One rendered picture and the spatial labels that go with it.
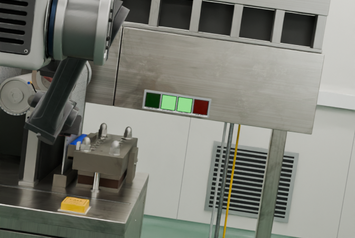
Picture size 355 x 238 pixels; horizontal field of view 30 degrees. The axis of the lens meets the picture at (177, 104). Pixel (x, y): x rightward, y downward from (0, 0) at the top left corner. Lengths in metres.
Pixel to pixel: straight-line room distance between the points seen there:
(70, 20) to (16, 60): 0.10
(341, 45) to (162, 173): 1.58
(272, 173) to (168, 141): 2.26
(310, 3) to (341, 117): 2.49
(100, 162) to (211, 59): 0.59
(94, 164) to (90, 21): 1.16
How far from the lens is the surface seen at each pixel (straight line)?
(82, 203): 1.97
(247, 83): 2.45
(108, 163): 2.14
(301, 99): 2.47
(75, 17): 1.04
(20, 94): 2.21
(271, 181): 2.68
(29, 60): 1.03
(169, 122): 4.83
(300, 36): 2.54
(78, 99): 2.30
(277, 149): 2.65
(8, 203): 1.99
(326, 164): 4.93
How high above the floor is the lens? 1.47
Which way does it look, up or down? 7 degrees down
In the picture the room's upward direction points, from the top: 8 degrees clockwise
